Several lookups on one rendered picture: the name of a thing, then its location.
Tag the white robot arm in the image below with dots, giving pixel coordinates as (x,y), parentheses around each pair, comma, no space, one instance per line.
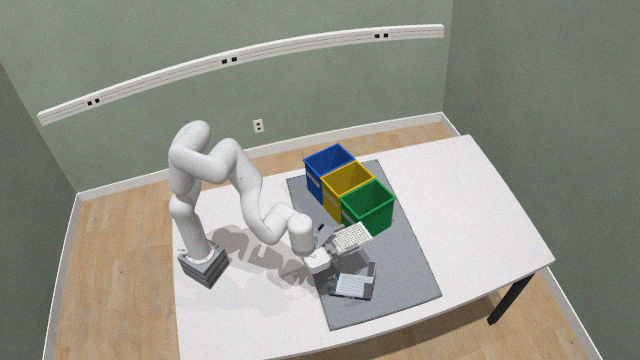
(228,159)

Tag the yellow recycle bin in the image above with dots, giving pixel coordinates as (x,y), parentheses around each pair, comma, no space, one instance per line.
(340,182)

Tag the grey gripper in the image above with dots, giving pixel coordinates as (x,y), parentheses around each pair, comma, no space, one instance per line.
(319,260)

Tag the blue bin with label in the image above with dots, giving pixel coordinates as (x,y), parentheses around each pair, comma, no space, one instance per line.
(324,162)

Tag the green returns bin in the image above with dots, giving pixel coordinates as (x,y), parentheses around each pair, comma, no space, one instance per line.
(363,199)

